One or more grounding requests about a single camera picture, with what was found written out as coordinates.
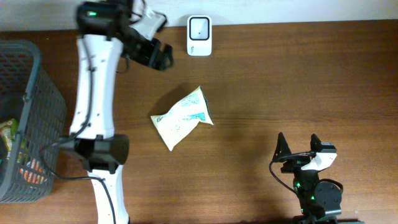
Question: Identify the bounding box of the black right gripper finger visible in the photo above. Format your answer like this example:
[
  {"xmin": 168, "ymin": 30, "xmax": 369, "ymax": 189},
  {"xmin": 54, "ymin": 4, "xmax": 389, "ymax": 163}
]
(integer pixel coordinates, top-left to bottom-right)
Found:
[
  {"xmin": 310, "ymin": 134, "xmax": 322, "ymax": 152},
  {"xmin": 272, "ymin": 132, "xmax": 292, "ymax": 162}
]

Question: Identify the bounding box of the cream snack bag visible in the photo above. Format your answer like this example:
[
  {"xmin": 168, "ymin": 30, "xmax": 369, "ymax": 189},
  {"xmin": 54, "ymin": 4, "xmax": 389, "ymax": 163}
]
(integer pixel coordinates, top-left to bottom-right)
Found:
[{"xmin": 150, "ymin": 86, "xmax": 214, "ymax": 152}]

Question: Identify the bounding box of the green tea carton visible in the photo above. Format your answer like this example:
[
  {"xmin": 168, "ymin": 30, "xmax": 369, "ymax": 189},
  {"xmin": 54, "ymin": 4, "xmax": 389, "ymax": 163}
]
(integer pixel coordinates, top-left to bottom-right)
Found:
[{"xmin": 1, "ymin": 118, "xmax": 19, "ymax": 159}]

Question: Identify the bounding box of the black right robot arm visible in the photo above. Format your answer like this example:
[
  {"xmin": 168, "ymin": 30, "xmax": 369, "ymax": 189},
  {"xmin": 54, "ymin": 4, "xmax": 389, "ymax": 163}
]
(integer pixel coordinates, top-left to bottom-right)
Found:
[{"xmin": 269, "ymin": 133, "xmax": 361, "ymax": 223}]

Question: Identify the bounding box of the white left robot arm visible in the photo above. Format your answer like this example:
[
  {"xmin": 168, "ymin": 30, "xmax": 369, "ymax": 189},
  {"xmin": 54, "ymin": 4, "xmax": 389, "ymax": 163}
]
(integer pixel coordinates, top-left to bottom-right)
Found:
[{"xmin": 60, "ymin": 1, "xmax": 174, "ymax": 223}]

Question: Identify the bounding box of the white barcode scanner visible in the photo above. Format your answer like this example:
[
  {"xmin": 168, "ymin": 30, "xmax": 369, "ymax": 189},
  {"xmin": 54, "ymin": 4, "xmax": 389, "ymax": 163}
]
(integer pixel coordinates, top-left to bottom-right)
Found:
[{"xmin": 187, "ymin": 15, "xmax": 213, "ymax": 57}]

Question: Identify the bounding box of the grey plastic basket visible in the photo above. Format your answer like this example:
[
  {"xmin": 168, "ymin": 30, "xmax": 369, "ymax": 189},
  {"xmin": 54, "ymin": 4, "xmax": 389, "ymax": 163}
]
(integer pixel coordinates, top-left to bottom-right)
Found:
[{"xmin": 1, "ymin": 40, "xmax": 67, "ymax": 203}]

